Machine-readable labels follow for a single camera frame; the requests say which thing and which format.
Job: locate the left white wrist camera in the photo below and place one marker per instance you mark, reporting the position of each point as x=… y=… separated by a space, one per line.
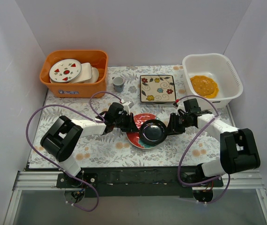
x=127 y=105

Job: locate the clear pinkish glass plate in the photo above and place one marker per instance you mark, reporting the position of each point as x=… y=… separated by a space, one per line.
x=203 y=84

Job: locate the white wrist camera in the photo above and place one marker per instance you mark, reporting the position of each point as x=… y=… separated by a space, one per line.
x=178 y=105
x=127 y=105

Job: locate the cream rectangular plate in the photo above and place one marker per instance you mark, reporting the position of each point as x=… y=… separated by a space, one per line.
x=85 y=74

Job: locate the floral patterned table mat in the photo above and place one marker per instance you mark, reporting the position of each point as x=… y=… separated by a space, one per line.
x=114 y=149

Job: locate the square floral plate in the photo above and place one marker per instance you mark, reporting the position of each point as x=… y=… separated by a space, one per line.
x=157 y=89

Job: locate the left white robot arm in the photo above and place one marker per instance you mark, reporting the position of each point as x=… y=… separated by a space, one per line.
x=61 y=139

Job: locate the small cream plate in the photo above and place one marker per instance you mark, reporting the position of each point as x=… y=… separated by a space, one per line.
x=95 y=76

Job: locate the round watermelon pattern plate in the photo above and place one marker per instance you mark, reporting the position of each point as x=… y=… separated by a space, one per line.
x=65 y=71

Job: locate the small grey white cup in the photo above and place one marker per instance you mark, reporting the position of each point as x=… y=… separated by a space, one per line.
x=118 y=84

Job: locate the glossy black plate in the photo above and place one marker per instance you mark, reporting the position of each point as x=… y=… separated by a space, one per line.
x=153 y=132

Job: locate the orange plastic bin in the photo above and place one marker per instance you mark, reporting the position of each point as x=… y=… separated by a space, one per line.
x=97 y=58

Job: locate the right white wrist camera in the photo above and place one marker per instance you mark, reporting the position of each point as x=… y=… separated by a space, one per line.
x=178 y=105

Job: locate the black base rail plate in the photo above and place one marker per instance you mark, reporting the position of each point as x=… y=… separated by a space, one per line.
x=135 y=181

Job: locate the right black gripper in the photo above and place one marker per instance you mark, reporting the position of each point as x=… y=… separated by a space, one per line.
x=174 y=122

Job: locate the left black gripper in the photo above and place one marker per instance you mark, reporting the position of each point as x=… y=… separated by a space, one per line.
x=129 y=121

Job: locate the yellow dotted scalloped plate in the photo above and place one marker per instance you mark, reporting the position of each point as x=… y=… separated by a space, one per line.
x=214 y=93

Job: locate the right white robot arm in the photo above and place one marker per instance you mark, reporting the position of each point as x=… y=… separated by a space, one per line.
x=238 y=149

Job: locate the large red teal plate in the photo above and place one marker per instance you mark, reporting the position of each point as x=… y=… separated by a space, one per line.
x=134 y=138

